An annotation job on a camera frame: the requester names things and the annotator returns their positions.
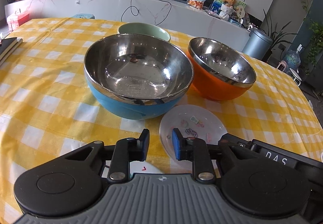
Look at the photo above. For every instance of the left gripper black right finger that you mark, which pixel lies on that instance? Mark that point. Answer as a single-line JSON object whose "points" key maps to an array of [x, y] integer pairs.
{"points": [[196, 151]]}

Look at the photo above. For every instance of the blue steel bowl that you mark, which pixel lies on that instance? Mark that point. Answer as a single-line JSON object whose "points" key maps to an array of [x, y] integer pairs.
{"points": [[136, 76]]}

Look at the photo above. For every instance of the teddy bear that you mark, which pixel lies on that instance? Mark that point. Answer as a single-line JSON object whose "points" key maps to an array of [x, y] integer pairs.
{"points": [[227, 9]]}

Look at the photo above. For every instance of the small white sticker plate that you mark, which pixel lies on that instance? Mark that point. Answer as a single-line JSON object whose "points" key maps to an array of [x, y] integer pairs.
{"points": [[192, 121]]}

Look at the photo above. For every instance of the yellow checkered tablecloth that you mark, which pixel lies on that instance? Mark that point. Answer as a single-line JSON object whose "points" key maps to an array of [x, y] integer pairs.
{"points": [[48, 110]]}

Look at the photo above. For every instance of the white tv cabinet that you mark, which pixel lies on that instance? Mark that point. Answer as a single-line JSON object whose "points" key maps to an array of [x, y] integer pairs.
{"points": [[168, 14]]}

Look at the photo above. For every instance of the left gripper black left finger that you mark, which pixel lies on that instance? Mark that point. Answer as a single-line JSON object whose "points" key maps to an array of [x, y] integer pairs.
{"points": [[125, 151]]}

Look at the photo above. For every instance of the blue plastic stool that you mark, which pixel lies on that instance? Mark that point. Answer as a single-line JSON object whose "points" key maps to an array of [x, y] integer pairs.
{"points": [[83, 16]]}

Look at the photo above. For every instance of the pink storage box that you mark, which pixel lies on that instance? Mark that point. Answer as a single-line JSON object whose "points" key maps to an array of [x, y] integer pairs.
{"points": [[17, 19]]}

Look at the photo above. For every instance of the water bottle jug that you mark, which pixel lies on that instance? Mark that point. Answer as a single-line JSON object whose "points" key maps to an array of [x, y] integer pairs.
{"points": [[292, 58]]}

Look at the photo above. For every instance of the black notebook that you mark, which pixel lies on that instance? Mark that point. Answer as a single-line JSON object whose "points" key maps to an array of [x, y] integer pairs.
{"points": [[8, 46]]}

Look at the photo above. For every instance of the grey trash can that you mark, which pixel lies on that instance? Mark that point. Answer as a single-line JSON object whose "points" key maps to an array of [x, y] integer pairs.
{"points": [[258, 44]]}

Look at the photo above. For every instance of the green ceramic bowl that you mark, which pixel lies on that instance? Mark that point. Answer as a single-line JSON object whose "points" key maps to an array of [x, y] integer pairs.
{"points": [[145, 29]]}

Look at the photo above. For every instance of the potted leafy plant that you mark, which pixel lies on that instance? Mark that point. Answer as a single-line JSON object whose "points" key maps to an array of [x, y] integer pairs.
{"points": [[277, 36]]}

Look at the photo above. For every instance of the orange steel bowl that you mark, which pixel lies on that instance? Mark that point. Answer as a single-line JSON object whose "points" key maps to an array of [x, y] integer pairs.
{"points": [[220, 73]]}

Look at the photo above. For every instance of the white fruity plate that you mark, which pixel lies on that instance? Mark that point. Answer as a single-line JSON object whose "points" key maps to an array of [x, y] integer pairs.
{"points": [[141, 169]]}

